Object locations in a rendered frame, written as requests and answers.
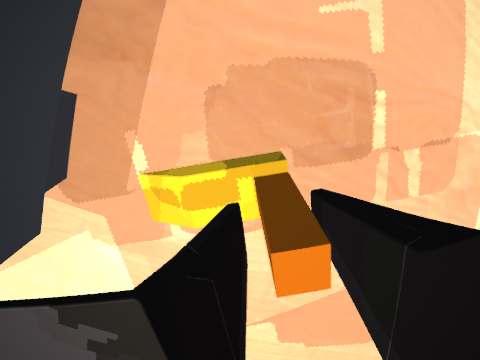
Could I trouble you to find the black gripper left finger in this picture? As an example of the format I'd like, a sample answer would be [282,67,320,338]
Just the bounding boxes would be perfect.
[0,203,247,360]

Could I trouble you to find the yellow chock with orange handle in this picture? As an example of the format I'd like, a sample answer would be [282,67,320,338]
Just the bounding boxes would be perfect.
[137,151,332,299]

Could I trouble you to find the grey ramp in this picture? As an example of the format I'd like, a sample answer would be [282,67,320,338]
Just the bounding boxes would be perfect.
[0,0,83,264]

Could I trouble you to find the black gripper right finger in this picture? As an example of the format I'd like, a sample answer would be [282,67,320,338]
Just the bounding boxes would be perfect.
[311,188,480,360]

